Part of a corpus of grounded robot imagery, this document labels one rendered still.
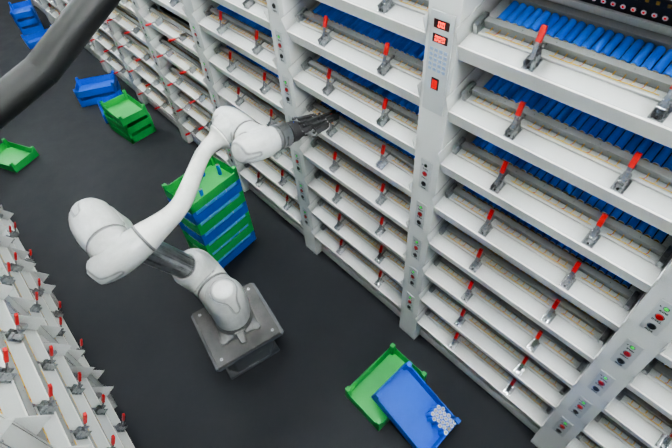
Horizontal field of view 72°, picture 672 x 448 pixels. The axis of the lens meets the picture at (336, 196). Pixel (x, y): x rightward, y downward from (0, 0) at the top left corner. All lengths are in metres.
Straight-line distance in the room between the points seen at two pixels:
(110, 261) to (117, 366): 1.08
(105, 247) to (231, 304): 0.61
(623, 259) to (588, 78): 0.45
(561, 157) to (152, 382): 1.94
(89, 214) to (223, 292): 0.61
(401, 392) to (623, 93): 1.47
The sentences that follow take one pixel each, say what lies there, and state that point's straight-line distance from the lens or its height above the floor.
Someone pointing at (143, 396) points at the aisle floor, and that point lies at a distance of 2.40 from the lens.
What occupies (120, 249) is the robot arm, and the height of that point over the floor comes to 1.00.
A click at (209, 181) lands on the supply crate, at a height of 0.48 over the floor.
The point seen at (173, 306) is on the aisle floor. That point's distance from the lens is 2.57.
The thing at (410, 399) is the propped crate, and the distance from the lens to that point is 2.12.
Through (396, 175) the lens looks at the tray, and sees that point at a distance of 1.62.
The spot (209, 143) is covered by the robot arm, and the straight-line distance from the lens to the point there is 1.64.
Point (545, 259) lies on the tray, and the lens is 1.46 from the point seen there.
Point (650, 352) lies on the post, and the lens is 1.45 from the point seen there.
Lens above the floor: 2.05
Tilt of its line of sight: 46 degrees down
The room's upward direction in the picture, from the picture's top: 4 degrees counter-clockwise
